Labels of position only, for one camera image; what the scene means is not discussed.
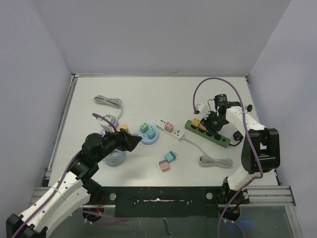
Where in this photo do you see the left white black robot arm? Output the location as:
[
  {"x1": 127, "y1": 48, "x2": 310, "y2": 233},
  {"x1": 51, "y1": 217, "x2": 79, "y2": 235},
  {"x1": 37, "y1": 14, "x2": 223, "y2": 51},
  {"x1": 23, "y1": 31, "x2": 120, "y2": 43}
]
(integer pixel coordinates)
[{"x1": 6, "y1": 129, "x2": 142, "y2": 238}]

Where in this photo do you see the purple power strip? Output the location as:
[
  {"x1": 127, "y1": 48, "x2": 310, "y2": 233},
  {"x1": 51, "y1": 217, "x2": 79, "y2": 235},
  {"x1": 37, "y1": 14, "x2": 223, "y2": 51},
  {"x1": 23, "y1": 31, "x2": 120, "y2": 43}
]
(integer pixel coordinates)
[{"x1": 100, "y1": 118, "x2": 119, "y2": 136}]

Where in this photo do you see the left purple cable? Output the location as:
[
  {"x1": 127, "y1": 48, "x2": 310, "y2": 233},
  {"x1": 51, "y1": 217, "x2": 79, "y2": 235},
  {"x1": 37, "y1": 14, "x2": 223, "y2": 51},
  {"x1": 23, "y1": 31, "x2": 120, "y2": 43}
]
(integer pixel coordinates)
[{"x1": 9, "y1": 113, "x2": 128, "y2": 238}]

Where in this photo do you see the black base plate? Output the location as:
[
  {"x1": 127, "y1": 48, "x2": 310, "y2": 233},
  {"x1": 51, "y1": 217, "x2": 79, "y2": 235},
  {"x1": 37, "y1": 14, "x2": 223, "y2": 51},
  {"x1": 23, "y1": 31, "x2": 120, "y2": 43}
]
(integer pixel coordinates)
[{"x1": 87, "y1": 186, "x2": 250, "y2": 218}]

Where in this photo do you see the coiled blue power cable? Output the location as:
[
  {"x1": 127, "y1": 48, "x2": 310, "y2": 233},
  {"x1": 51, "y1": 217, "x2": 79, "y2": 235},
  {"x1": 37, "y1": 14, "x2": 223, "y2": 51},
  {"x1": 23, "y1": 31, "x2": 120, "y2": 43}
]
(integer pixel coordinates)
[{"x1": 103, "y1": 148, "x2": 126, "y2": 168}]

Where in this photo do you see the grey bundled cable top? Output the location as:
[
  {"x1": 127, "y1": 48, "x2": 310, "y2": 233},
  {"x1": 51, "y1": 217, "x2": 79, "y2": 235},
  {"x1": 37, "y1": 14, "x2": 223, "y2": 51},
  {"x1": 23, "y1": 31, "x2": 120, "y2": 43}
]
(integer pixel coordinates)
[{"x1": 94, "y1": 95, "x2": 123, "y2": 120}]

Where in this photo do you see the round blue power strip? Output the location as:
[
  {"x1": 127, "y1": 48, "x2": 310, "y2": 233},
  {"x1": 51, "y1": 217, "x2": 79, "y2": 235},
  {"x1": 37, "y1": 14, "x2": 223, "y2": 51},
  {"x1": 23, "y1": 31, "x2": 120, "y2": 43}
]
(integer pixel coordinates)
[{"x1": 138, "y1": 124, "x2": 159, "y2": 145}]

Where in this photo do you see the brown pink plug adapter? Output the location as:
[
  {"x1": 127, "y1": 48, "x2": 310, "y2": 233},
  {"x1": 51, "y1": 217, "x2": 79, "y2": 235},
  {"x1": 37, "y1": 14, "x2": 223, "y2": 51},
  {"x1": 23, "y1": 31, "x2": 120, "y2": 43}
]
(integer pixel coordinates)
[{"x1": 198, "y1": 123, "x2": 207, "y2": 132}]

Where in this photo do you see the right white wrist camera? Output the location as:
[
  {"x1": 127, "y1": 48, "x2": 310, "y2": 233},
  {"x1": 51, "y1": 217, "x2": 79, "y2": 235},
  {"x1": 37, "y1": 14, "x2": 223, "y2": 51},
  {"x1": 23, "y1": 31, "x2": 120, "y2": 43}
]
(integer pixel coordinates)
[{"x1": 194, "y1": 104, "x2": 211, "y2": 118}]

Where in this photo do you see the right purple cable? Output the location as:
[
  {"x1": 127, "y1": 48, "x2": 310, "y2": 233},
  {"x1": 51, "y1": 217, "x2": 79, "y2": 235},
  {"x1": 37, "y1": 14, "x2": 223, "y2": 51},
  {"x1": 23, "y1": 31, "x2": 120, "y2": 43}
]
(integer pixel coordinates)
[{"x1": 192, "y1": 77, "x2": 264, "y2": 238}]

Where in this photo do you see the green power strip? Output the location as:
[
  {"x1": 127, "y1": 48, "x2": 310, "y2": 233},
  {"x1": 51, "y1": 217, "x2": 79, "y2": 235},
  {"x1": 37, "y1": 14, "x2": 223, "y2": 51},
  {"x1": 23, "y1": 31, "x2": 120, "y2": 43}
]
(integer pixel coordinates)
[{"x1": 184, "y1": 120, "x2": 230, "y2": 148}]

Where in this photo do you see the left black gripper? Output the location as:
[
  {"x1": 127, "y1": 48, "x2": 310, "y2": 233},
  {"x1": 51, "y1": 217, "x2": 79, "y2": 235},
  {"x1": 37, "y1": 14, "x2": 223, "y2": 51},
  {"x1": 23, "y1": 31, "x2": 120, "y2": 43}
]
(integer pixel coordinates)
[{"x1": 95, "y1": 126, "x2": 141, "y2": 163}]

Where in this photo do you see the white bundled cable right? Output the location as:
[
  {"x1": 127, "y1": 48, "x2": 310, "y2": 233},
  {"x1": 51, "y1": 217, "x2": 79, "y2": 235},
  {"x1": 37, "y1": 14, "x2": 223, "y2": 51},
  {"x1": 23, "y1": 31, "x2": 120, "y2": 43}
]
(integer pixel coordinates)
[{"x1": 184, "y1": 137, "x2": 234, "y2": 169}]

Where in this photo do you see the purple cable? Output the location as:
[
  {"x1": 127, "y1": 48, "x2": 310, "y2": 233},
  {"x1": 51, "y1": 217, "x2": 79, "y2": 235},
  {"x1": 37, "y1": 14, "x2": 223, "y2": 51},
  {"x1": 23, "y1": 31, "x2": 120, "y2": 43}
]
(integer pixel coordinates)
[
  {"x1": 9, "y1": 113, "x2": 128, "y2": 238},
  {"x1": 192, "y1": 77, "x2": 264, "y2": 238}
]

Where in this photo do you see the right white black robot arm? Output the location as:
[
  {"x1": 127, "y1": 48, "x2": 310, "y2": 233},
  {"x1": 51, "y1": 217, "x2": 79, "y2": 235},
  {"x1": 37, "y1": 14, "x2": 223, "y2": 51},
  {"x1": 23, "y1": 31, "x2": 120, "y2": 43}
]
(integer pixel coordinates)
[{"x1": 196, "y1": 94, "x2": 280, "y2": 203}]

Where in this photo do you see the yellow plug adapter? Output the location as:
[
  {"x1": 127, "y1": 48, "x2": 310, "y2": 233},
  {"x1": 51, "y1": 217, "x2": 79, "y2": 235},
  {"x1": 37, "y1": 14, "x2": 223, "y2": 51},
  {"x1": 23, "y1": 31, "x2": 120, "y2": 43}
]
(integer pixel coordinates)
[
  {"x1": 119, "y1": 124, "x2": 129, "y2": 132},
  {"x1": 191, "y1": 118, "x2": 201, "y2": 128}
]

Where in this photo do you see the teal plug adapter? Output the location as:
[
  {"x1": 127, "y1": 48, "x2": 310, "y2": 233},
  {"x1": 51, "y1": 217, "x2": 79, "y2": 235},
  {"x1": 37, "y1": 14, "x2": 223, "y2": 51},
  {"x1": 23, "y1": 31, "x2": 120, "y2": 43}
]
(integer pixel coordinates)
[
  {"x1": 164, "y1": 151, "x2": 176, "y2": 163},
  {"x1": 146, "y1": 128, "x2": 156, "y2": 139}
]

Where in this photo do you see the green plug adapter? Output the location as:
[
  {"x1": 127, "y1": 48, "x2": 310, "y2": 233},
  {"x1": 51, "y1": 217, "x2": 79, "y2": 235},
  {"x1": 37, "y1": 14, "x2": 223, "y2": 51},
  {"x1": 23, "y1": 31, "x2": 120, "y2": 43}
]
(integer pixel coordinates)
[{"x1": 140, "y1": 122, "x2": 149, "y2": 133}]

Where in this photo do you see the white power strip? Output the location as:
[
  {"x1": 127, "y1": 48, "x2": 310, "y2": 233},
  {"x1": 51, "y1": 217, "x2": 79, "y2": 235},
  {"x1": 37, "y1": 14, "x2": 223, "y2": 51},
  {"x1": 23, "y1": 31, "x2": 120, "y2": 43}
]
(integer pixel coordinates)
[{"x1": 156, "y1": 119, "x2": 184, "y2": 141}]

